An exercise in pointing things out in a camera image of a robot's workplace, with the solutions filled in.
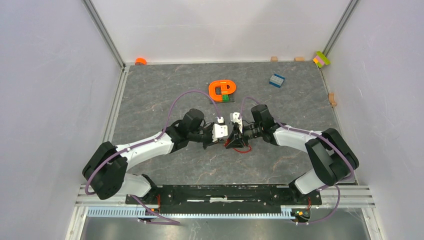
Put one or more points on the orange round cap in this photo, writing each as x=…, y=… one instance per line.
x=140, y=61

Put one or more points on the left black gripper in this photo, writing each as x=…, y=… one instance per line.
x=210, y=142

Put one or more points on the red key with cord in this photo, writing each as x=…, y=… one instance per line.
x=239, y=150

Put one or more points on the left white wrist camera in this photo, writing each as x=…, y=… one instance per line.
x=219, y=130

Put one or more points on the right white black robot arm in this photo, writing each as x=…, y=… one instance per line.
x=331, y=158

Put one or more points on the blue toy brick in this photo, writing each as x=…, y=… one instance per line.
x=276, y=80

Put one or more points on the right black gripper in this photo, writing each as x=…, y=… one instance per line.
x=234, y=141

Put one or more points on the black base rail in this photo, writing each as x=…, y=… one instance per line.
x=223, y=199

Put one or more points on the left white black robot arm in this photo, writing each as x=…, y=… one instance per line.
x=107, y=174

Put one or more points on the curved wooden block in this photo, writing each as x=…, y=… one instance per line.
x=332, y=100

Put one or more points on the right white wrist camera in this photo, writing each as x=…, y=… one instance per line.
x=237, y=121

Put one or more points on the multicolour toy brick stack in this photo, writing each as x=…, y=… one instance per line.
x=321, y=60

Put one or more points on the dark flat base plate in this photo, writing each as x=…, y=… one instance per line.
x=230, y=100

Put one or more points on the green toy brick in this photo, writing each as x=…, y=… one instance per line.
x=225, y=98

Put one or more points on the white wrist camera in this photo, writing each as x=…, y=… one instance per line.
x=237, y=121
x=219, y=130

